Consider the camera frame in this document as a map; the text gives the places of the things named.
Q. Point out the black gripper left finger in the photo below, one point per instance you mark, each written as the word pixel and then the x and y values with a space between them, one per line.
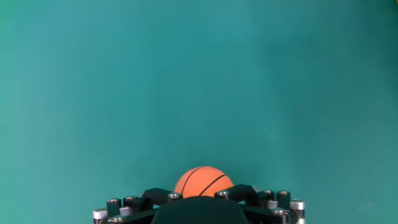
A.
pixel 143 199

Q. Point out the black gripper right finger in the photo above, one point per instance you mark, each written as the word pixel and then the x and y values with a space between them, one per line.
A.
pixel 248 194

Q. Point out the green table mat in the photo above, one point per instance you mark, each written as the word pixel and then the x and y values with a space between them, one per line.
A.
pixel 174 93

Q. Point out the small orange basketball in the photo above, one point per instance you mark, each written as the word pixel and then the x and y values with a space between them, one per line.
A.
pixel 202 180

